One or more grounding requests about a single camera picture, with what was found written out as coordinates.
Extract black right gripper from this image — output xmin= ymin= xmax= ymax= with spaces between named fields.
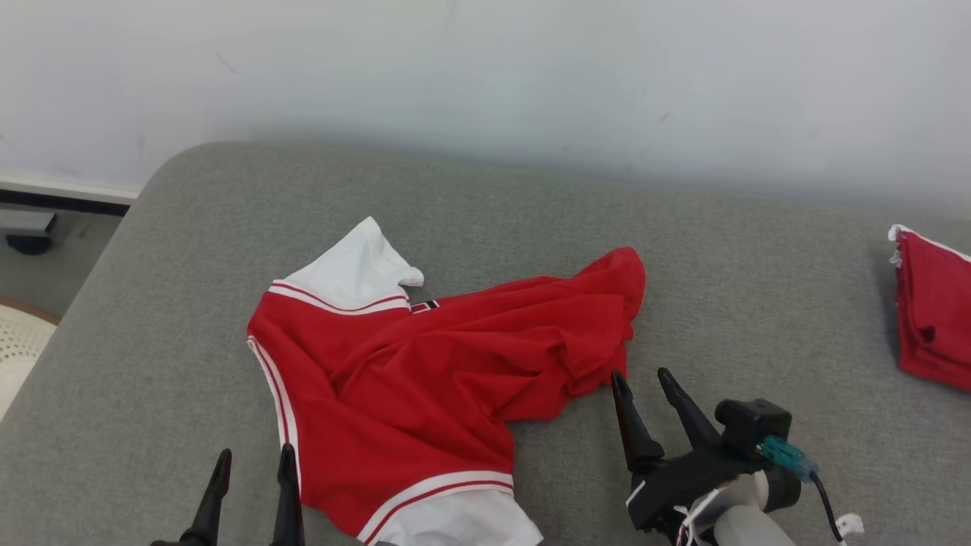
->
xmin=611 ymin=368 xmax=761 ymax=533

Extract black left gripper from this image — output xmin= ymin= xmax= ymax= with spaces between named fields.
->
xmin=150 ymin=444 xmax=306 ymax=546

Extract red white striped jersey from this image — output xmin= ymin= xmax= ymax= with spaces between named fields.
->
xmin=247 ymin=216 xmax=647 ymax=546

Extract red shorts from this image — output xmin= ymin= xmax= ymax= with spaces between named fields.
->
xmin=888 ymin=224 xmax=971 ymax=393

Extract round beige perforated mat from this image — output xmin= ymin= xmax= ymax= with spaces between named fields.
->
xmin=0 ymin=297 xmax=61 ymax=422

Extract grey floor device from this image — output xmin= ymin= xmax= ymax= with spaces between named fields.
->
xmin=0 ymin=209 xmax=58 ymax=256

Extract teal right camera connector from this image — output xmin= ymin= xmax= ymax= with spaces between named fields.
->
xmin=757 ymin=435 xmax=820 ymax=483

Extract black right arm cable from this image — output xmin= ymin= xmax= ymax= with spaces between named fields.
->
xmin=809 ymin=472 xmax=846 ymax=544

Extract white baseboard rail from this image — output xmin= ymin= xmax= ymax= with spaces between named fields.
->
xmin=0 ymin=171 xmax=142 ymax=207

